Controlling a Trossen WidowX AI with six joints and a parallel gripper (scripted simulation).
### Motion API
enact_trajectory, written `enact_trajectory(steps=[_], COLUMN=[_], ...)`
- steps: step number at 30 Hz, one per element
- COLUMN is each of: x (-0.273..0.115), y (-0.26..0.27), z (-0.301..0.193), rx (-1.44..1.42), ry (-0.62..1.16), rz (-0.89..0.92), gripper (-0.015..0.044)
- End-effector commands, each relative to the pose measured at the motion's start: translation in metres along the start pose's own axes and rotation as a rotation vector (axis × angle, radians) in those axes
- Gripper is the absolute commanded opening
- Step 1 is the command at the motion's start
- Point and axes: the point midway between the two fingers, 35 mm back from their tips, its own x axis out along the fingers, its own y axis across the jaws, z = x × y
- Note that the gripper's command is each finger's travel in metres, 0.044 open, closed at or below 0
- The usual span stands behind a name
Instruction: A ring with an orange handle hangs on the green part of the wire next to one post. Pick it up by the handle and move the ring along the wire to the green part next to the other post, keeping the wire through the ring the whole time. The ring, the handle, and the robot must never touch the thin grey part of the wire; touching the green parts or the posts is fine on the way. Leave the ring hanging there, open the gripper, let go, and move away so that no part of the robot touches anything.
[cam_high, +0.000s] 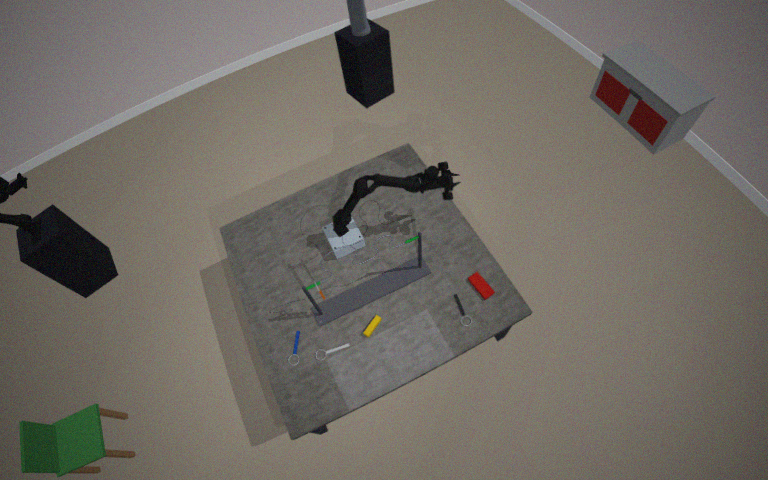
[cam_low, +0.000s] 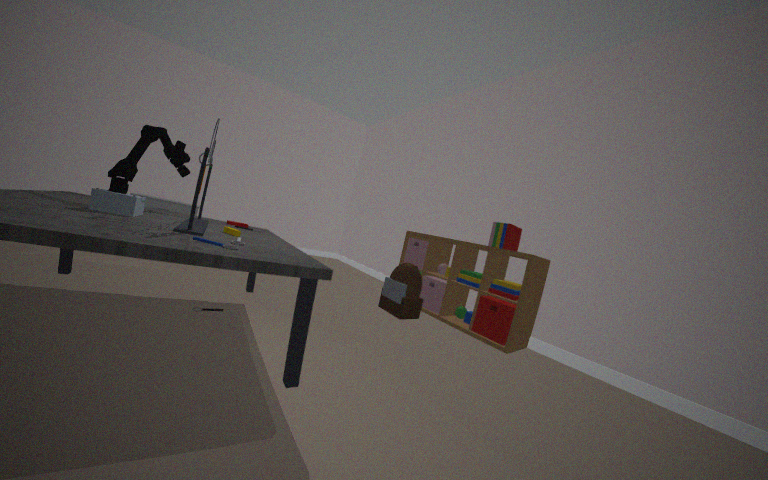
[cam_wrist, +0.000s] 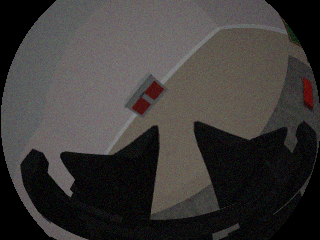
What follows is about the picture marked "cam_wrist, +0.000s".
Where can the red rectangular block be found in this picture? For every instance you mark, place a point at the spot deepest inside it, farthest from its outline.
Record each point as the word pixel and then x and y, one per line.
pixel 307 93

